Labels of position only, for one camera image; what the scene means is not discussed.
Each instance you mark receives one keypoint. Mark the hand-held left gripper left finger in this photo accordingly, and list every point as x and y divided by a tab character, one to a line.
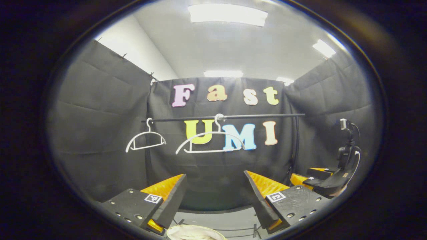
171	203

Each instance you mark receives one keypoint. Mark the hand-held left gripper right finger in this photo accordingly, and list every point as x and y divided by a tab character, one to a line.
258	203

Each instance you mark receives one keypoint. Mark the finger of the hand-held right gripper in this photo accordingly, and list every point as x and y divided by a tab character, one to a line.
322	172
298	180

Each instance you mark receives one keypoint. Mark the black clothes rack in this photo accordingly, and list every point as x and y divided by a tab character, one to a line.
267	116

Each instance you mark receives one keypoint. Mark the white plastic hanger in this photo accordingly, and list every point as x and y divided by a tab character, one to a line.
148	131

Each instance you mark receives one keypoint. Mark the white hanger with taped hook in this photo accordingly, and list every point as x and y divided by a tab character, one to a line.
218	132

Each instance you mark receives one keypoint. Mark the black backdrop cloth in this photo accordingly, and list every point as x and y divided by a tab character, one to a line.
100	133

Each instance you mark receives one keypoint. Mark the long ceiling light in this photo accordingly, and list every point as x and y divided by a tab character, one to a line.
223	73

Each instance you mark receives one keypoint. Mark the large ceiling light panel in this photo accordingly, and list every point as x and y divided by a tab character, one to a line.
227	15

